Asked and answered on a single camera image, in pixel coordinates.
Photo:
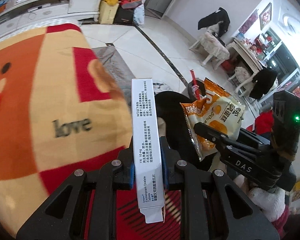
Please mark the orange white snack bag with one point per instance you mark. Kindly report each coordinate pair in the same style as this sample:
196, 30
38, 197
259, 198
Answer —
219, 110

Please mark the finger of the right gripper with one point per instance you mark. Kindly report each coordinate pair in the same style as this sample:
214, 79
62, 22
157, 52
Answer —
247, 141

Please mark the white medicine box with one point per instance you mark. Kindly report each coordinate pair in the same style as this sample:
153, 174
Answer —
147, 152

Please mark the chair with black garment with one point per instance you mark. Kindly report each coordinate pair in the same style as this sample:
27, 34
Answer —
262, 82

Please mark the black shopping bag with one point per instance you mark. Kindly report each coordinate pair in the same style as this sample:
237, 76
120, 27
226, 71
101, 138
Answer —
124, 16

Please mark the red orange patterned blanket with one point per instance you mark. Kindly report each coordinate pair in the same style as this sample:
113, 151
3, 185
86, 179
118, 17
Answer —
61, 111

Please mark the white TV cabinet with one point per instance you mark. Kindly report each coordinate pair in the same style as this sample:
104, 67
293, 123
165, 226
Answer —
29, 12

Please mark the black trash bag bin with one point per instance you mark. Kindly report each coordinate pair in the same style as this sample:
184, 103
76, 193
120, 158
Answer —
168, 107

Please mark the white chair with jacket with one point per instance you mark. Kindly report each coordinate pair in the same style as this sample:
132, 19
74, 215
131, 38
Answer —
216, 25

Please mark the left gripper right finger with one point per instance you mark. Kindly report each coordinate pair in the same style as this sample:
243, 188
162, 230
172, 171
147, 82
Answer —
212, 205

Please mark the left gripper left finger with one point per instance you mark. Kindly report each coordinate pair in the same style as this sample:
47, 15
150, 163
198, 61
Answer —
84, 204

